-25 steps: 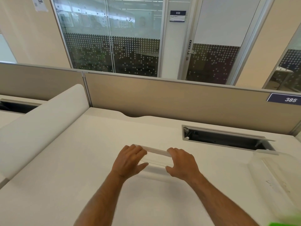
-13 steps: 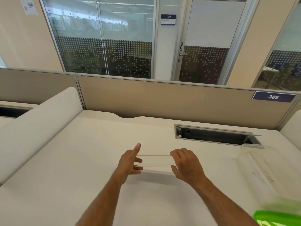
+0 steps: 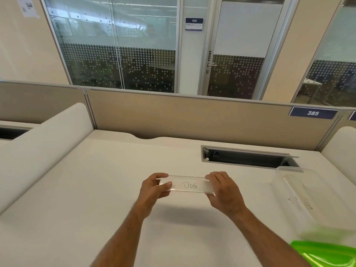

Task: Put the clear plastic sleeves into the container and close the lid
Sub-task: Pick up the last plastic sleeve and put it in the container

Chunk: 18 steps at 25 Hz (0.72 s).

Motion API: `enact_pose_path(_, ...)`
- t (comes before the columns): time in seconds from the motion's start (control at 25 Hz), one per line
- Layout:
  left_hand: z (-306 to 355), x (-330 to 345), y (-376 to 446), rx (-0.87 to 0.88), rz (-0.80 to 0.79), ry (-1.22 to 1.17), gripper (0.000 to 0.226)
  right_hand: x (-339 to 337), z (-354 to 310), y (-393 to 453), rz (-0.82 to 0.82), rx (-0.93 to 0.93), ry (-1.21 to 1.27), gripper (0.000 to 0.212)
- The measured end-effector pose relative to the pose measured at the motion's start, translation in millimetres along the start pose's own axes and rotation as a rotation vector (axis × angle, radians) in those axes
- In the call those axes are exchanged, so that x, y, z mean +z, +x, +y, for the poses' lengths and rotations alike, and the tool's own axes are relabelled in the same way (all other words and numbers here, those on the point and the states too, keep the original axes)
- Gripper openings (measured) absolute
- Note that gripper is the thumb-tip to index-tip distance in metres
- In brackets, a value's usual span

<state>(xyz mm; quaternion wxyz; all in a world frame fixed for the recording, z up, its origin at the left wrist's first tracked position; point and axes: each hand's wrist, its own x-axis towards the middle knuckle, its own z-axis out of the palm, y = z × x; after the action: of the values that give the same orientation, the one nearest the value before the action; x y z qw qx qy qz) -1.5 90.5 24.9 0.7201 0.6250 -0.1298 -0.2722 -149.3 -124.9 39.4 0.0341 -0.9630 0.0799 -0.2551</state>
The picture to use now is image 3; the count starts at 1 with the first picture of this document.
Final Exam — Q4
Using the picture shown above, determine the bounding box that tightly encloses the person's left hand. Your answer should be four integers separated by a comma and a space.
134, 172, 173, 217

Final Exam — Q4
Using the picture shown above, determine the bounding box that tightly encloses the person's right hand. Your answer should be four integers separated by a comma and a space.
205, 171, 249, 219

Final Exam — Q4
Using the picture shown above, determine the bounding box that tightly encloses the clear acrylic plate with handwriting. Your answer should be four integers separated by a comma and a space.
159, 175, 216, 196

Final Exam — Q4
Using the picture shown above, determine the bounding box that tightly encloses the person's right forearm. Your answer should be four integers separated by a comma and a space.
230, 207, 311, 267

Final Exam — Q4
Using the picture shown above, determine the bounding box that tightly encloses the person's left forearm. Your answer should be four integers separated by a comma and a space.
90, 205, 153, 267

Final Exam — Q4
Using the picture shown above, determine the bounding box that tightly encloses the beige desk partition panel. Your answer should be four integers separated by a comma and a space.
0, 80, 97, 130
84, 87, 346, 152
317, 108, 356, 152

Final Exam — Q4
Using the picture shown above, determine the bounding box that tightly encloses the clear plastic container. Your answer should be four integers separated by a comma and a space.
271, 166, 356, 240

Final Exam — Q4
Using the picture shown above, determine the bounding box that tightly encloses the white rounded side divider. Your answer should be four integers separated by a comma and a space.
321, 126, 356, 186
0, 102, 94, 215

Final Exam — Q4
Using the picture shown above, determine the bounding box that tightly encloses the green plastic lid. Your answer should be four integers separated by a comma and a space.
290, 240, 356, 267

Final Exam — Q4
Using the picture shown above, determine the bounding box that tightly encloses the glass door with dotted film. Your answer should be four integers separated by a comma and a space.
198, 0, 300, 100

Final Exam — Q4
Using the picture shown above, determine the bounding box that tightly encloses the dotted frosted glass panel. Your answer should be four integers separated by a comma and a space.
111, 0, 180, 94
41, 0, 123, 89

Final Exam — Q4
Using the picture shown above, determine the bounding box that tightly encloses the blue room sign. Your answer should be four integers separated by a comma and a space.
185, 17, 204, 31

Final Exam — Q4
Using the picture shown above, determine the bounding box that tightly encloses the grey desk cable tray opening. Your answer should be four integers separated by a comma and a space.
201, 145, 300, 169

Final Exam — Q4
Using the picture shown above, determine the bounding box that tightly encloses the dotted glass wall with frame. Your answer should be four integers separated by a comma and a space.
291, 0, 356, 108

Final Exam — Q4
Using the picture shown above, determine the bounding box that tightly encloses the white paper wall notice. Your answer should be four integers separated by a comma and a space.
16, 0, 40, 19

